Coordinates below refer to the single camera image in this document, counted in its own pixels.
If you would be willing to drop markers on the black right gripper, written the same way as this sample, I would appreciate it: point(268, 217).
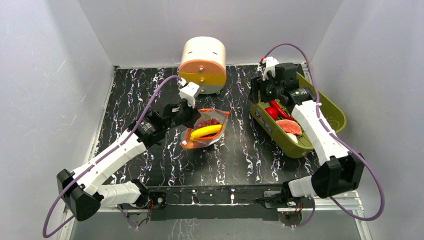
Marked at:
point(257, 88)

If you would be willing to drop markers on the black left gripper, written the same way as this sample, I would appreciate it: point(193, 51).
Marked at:
point(194, 114)

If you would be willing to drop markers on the red toy chili pepper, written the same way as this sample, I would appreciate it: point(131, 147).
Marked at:
point(280, 111)

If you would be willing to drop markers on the red toy apple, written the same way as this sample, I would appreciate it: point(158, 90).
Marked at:
point(272, 112)

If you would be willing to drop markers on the yellow toy banana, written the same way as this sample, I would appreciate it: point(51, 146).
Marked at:
point(204, 132)

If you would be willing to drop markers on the purple toy grape bunch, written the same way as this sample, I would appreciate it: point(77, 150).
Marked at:
point(207, 122)

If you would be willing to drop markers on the clear zip top bag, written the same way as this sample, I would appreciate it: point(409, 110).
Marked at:
point(208, 113)

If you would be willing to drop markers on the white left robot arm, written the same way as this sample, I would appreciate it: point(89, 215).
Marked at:
point(84, 190)

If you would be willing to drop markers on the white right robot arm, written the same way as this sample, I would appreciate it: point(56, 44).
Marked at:
point(340, 170)

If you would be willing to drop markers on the toy watermelon slice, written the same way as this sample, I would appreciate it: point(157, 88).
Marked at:
point(289, 126)

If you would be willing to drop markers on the white toy garlic piece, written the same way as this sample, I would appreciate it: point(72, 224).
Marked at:
point(293, 137)

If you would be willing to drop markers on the round pastel drawer cabinet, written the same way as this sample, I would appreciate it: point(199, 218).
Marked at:
point(203, 62)

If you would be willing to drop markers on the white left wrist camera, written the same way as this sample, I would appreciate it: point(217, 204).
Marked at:
point(189, 91)

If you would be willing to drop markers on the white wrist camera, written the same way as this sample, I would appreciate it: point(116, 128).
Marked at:
point(189, 91)
point(269, 71)

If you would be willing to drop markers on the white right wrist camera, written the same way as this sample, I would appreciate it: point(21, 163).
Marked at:
point(269, 71)

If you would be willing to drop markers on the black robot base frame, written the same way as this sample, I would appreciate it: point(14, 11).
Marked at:
point(264, 201)

